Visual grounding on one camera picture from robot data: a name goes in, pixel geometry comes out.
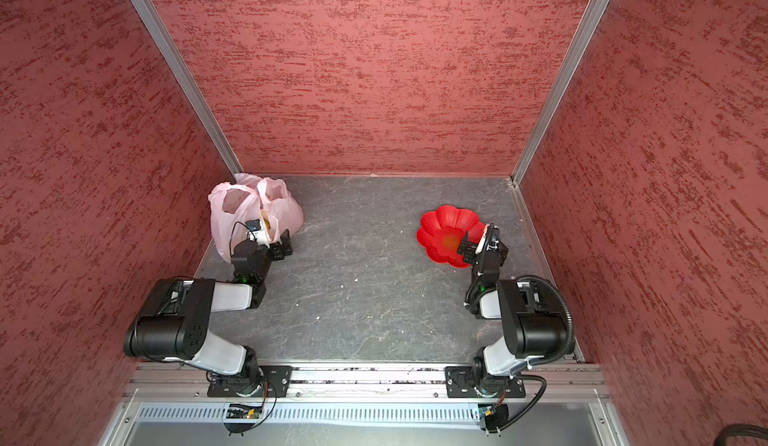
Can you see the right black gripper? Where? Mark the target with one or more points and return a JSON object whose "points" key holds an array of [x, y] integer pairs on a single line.
{"points": [[475, 249]]}

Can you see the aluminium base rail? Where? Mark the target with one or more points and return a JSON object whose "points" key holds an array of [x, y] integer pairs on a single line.
{"points": [[384, 382]]}

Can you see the left aluminium corner post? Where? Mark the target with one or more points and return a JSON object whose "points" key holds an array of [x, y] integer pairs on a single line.
{"points": [[184, 77]]}

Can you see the aluminium corner post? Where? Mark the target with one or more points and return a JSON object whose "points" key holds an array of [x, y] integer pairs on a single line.
{"points": [[581, 39], [184, 77]]}

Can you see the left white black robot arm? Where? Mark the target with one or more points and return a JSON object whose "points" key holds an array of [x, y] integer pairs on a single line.
{"points": [[172, 325]]}

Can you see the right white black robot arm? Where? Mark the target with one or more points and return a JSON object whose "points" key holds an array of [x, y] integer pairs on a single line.
{"points": [[537, 325]]}

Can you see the white slotted cable duct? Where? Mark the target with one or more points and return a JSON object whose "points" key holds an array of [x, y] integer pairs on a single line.
{"points": [[386, 414]]}

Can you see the pink plastic bag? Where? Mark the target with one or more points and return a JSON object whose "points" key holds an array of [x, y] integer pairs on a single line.
{"points": [[251, 197]]}

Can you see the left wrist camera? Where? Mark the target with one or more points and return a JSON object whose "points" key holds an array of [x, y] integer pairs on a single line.
{"points": [[258, 230]]}

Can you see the right aluminium corner post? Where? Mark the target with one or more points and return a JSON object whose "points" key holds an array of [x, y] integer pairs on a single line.
{"points": [[581, 39]]}

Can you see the red flower-shaped bowl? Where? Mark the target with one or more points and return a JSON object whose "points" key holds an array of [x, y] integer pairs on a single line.
{"points": [[442, 230]]}

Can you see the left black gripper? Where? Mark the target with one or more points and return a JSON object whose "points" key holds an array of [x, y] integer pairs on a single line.
{"points": [[274, 248]]}

